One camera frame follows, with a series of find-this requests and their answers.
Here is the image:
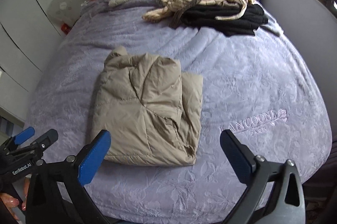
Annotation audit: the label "beige quilted puffer jacket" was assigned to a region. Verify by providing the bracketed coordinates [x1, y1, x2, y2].
[91, 46, 203, 166]

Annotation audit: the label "red small box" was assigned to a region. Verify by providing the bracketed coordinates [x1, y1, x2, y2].
[61, 23, 72, 35]

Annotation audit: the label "white standing fan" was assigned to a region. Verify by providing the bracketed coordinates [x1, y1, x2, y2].
[47, 0, 80, 27]

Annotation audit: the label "white wardrobe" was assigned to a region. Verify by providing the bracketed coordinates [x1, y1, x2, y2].
[1, 0, 63, 125]

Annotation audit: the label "grey padded side panel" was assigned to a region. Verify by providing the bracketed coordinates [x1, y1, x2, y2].
[261, 0, 336, 133]

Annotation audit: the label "black folded clothes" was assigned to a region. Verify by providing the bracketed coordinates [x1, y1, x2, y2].
[181, 4, 269, 36]

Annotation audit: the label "person's left hand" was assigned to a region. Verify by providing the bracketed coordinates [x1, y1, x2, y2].
[1, 177, 30, 223]

